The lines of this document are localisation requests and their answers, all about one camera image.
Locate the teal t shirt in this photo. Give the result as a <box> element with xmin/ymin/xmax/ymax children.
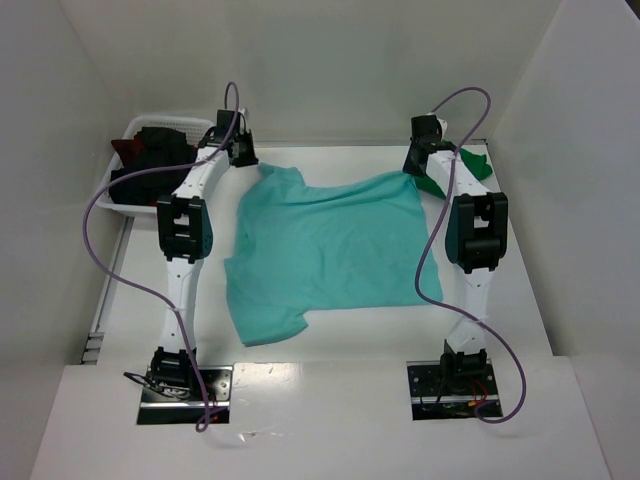
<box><xmin>225</xmin><ymin>164</ymin><xmax>443</xmax><ymax>346</ymax></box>

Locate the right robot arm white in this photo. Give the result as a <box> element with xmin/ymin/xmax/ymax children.
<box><xmin>403</xmin><ymin>113</ymin><xmax>508</xmax><ymax>394</ymax></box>

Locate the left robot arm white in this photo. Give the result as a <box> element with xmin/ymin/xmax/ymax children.
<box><xmin>150</xmin><ymin>108</ymin><xmax>258</xmax><ymax>396</ymax></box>

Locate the dark green folded t shirt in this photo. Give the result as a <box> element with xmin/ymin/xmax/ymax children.
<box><xmin>414</xmin><ymin>150</ymin><xmax>492</xmax><ymax>199</ymax></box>

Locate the black garment in basket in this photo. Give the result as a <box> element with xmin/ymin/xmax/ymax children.
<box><xmin>108</xmin><ymin>126</ymin><xmax>199</xmax><ymax>207</ymax></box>

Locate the red garment in basket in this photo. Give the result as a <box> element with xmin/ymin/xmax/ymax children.
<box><xmin>111</xmin><ymin>136</ymin><xmax>145</xmax><ymax>167</ymax></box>

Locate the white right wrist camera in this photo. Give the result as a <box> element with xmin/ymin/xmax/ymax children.
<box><xmin>436</xmin><ymin>117</ymin><xmax>448</xmax><ymax>138</ymax></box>

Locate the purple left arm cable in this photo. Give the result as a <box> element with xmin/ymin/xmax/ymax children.
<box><xmin>82</xmin><ymin>81</ymin><xmax>240</xmax><ymax>434</ymax></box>

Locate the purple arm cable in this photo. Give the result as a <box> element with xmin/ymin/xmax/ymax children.
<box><xmin>415</xmin><ymin>87</ymin><xmax>526</xmax><ymax>426</ymax></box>
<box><xmin>82</xmin><ymin>81</ymin><xmax>240</xmax><ymax>434</ymax></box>

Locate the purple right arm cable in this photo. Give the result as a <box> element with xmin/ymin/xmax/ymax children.
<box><xmin>415</xmin><ymin>87</ymin><xmax>526</xmax><ymax>426</ymax></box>

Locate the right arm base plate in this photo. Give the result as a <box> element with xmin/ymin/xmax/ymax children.
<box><xmin>406</xmin><ymin>361</ymin><xmax>503</xmax><ymax>421</ymax></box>

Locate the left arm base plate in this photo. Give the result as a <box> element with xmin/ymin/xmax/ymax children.
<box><xmin>125</xmin><ymin>365</ymin><xmax>234</xmax><ymax>426</ymax></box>

